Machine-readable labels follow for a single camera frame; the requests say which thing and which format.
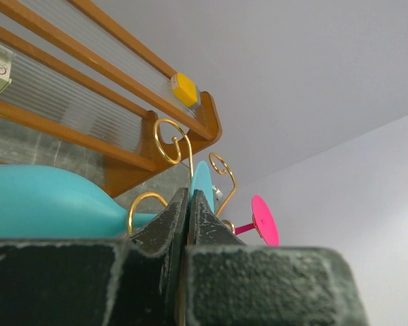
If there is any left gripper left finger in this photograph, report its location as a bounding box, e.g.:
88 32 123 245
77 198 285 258
0 187 188 325

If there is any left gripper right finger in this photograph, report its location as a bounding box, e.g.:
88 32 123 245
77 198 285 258
185 190 369 325

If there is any blue wine glass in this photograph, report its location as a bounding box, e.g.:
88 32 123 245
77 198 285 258
0 160 214 239

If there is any wooden shelf rack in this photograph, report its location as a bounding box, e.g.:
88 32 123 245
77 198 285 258
0 1 222 197

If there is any pink wine glass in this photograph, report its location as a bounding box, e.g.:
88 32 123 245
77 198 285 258
234 195 280 247

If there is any yellow grey block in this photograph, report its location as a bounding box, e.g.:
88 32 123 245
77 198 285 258
170 73 201 109

